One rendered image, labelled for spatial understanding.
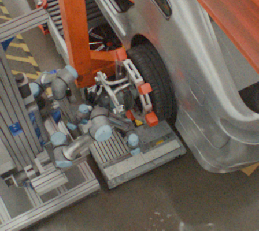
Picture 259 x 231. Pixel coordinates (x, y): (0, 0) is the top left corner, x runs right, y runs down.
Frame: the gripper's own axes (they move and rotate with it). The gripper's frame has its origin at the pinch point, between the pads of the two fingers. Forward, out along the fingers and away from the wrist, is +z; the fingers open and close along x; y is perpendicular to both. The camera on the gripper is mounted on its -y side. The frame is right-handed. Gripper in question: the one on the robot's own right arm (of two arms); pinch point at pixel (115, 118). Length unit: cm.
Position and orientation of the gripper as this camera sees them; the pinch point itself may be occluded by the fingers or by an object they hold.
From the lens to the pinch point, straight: 334.3
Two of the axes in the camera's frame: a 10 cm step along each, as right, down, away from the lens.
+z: -4.5, -7.5, 4.8
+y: 0.0, -5.4, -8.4
